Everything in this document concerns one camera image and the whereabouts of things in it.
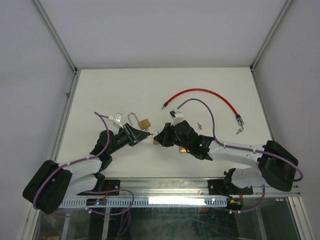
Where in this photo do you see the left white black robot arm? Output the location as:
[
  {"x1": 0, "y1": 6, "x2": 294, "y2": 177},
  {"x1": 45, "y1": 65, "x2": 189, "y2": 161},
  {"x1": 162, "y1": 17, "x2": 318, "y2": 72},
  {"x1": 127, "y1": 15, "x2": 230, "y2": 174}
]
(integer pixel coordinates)
[{"x1": 22, "y1": 123, "x2": 152, "y2": 215}]

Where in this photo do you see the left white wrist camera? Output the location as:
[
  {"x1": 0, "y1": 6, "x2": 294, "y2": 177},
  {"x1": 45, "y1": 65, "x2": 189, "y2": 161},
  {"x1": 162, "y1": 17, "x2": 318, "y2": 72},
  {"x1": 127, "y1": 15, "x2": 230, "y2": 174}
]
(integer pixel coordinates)
[{"x1": 106, "y1": 112, "x2": 123, "y2": 129}]

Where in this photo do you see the large brass padlock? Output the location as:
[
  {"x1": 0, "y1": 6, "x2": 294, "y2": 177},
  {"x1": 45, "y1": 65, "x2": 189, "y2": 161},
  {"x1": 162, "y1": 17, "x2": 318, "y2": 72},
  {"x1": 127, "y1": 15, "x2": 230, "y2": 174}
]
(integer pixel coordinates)
[{"x1": 127, "y1": 112, "x2": 151, "y2": 132}]

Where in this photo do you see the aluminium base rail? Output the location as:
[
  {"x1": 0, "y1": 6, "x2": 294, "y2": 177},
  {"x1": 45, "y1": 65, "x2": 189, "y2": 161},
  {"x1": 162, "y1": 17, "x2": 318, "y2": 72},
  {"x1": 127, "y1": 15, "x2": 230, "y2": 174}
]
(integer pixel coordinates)
[{"x1": 30, "y1": 176, "x2": 301, "y2": 200}]

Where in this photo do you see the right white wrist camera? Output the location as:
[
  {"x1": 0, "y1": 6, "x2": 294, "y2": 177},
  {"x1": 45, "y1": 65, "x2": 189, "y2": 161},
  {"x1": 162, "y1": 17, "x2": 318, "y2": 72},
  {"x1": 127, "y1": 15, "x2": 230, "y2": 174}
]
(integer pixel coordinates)
[{"x1": 169, "y1": 108, "x2": 185, "y2": 126}]

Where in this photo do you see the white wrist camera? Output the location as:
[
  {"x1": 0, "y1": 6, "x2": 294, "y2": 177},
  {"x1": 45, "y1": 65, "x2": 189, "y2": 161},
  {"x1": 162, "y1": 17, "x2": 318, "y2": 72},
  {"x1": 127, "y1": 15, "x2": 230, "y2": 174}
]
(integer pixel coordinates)
[
  {"x1": 106, "y1": 112, "x2": 123, "y2": 129},
  {"x1": 169, "y1": 108, "x2": 185, "y2": 126}
]

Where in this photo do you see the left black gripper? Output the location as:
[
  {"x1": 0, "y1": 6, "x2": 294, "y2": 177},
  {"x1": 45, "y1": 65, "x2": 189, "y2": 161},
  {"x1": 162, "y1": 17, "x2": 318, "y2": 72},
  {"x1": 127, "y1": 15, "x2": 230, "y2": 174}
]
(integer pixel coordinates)
[{"x1": 107, "y1": 123, "x2": 151, "y2": 155}]

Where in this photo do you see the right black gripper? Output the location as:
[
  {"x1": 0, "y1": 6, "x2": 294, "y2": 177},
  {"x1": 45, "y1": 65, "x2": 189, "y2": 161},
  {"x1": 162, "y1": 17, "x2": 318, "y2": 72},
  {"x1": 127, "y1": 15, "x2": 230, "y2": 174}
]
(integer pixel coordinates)
[{"x1": 153, "y1": 123, "x2": 192, "y2": 152}]

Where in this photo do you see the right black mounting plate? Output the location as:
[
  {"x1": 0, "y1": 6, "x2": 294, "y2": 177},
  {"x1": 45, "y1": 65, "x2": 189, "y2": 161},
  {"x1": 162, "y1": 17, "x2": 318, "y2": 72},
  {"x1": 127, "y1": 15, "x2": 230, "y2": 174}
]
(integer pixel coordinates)
[{"x1": 207, "y1": 179, "x2": 254, "y2": 197}]

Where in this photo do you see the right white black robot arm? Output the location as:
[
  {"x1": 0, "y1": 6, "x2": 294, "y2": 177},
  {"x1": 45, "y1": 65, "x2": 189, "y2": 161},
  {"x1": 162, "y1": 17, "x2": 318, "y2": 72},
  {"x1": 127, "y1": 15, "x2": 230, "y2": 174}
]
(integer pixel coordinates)
[{"x1": 154, "y1": 120, "x2": 299, "y2": 194}]

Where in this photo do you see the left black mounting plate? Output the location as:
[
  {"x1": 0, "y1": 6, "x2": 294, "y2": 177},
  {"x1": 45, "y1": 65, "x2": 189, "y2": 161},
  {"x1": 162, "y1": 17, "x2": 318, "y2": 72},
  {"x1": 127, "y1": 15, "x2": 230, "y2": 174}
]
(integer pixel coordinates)
[{"x1": 77, "y1": 179, "x2": 121, "y2": 196}]

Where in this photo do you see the red cable lock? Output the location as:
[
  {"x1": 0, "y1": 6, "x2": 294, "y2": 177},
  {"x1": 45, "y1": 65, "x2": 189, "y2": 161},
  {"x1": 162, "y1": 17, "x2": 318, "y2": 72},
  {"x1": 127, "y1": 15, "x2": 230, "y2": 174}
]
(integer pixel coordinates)
[{"x1": 160, "y1": 87, "x2": 245, "y2": 128}]

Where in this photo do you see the black mounting plate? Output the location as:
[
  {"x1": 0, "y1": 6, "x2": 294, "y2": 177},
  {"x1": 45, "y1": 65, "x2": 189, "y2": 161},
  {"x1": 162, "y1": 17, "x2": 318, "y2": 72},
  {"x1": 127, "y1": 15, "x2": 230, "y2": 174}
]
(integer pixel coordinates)
[
  {"x1": 207, "y1": 179, "x2": 254, "y2": 197},
  {"x1": 77, "y1": 179, "x2": 121, "y2": 196}
]

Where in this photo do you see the white slotted cable duct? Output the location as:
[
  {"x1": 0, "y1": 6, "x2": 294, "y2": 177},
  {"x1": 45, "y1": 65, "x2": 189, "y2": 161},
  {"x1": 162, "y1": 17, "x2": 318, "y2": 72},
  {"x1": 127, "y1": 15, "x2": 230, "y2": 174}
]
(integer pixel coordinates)
[{"x1": 59, "y1": 196, "x2": 227, "y2": 209}]

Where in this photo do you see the silver key bunch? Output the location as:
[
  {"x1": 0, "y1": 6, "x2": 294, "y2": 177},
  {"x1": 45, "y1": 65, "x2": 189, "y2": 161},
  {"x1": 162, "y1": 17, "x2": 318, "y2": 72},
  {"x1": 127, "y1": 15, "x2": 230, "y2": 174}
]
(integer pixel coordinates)
[{"x1": 236, "y1": 126, "x2": 244, "y2": 135}]

